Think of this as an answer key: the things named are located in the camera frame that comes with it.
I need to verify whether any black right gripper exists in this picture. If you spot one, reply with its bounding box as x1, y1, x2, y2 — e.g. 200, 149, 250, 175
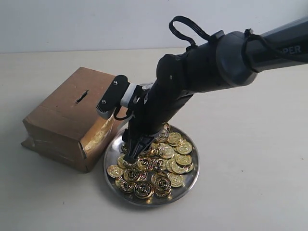
122, 79, 193, 163

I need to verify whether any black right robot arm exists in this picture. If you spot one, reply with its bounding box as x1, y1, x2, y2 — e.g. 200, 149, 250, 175
123, 16, 308, 163

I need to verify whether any brown cardboard coin box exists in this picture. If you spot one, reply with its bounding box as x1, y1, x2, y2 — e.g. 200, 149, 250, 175
21, 67, 121, 173

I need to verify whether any round silver metal plate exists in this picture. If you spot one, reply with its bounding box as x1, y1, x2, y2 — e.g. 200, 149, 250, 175
103, 126, 199, 207

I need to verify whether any gold coin inner left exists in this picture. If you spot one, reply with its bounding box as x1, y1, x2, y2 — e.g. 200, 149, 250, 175
123, 168, 140, 182

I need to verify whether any gold coin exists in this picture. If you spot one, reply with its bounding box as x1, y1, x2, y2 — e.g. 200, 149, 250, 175
176, 141, 193, 155
134, 181, 154, 199
167, 173, 184, 188
154, 177, 171, 193
167, 132, 182, 146
115, 177, 135, 193
123, 168, 140, 182
106, 165, 125, 178

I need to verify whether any gold coin far left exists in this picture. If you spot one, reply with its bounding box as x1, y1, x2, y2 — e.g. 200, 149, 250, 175
106, 165, 125, 178

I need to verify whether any gold coin plate centre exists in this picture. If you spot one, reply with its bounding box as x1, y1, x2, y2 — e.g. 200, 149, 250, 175
158, 143, 175, 159

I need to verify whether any gold coin front left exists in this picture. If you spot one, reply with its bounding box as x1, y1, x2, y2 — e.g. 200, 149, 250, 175
115, 177, 135, 193

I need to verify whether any gold coin right edge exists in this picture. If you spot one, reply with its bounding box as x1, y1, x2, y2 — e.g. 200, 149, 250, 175
175, 154, 193, 167

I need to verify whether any gold coin right front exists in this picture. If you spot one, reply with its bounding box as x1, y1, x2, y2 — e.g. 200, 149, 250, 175
167, 173, 184, 188

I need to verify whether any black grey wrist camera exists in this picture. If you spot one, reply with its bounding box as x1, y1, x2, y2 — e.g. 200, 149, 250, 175
96, 75, 144, 121

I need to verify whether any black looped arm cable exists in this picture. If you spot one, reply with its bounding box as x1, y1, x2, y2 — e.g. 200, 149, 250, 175
168, 15, 218, 52

